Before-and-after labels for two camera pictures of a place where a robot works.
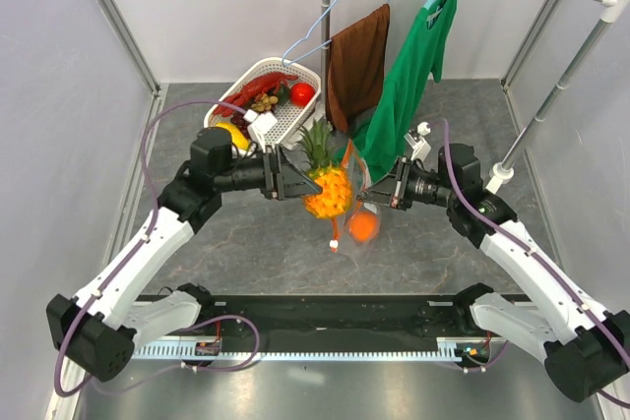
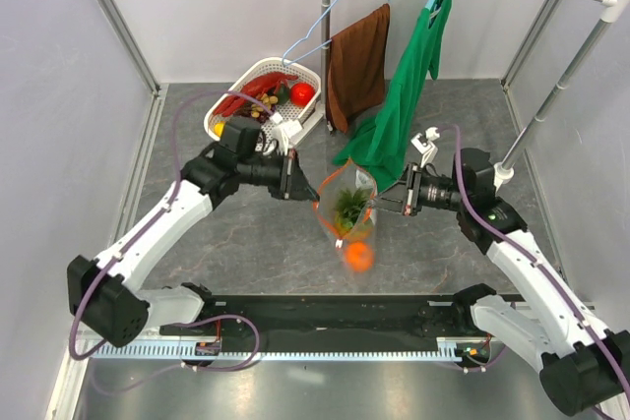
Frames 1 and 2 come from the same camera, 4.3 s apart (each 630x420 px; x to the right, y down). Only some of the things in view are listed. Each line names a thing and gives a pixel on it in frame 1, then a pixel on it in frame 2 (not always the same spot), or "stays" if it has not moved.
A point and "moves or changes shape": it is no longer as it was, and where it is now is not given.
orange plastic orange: x=363 y=226 → x=359 y=256
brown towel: x=355 y=64 stays
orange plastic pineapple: x=328 y=168 → x=346 y=208
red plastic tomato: x=300 y=93 stays
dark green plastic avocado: x=283 y=94 stays
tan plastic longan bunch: x=265 y=102 stays
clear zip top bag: x=357 y=232 moves or changes shape
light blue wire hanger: x=324 y=15 stays
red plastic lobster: x=259 y=88 stays
